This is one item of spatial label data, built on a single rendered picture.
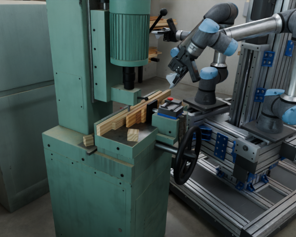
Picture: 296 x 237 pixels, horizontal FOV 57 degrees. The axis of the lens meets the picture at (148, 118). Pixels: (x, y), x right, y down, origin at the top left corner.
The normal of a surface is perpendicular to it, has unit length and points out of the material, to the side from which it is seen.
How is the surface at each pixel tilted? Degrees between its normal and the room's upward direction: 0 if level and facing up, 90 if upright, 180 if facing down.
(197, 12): 90
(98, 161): 90
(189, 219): 0
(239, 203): 0
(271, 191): 0
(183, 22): 90
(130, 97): 90
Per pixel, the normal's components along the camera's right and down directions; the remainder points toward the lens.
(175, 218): 0.04, -0.91
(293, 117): 0.13, 0.54
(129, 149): -0.50, 0.34
